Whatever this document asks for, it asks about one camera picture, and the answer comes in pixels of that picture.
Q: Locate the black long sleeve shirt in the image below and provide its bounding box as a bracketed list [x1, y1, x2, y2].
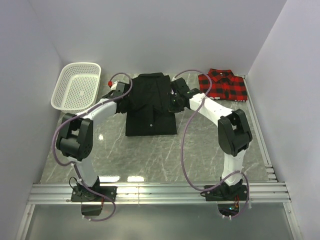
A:
[125, 72, 177, 137]

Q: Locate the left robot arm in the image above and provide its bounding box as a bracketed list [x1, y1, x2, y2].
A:
[51, 90, 129, 201]

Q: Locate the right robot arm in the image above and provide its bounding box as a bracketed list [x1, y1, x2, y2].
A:
[171, 88, 253, 200]

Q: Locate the white perforated plastic basket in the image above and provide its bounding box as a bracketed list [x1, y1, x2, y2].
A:
[50, 62, 102, 114]

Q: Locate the red black plaid shirt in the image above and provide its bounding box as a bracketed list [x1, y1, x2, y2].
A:
[198, 68, 248, 102]

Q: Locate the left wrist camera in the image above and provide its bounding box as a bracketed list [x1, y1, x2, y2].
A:
[108, 81, 128, 98]

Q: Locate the aluminium right side rail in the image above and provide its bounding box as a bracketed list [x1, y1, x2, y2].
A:
[242, 75, 278, 183]

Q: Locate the aluminium rail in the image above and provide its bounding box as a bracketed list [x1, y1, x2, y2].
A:
[242, 75, 278, 183]
[27, 182, 291, 205]

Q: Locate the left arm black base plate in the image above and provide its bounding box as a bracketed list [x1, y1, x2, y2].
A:
[70, 186, 118, 202]

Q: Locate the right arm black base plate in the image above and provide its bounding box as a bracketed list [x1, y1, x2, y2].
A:
[200, 184, 249, 202]

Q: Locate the black box under rail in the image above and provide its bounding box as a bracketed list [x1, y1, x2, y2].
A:
[80, 204, 103, 217]

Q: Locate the aluminium front rail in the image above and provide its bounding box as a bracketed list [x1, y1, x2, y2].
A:
[27, 182, 291, 205]

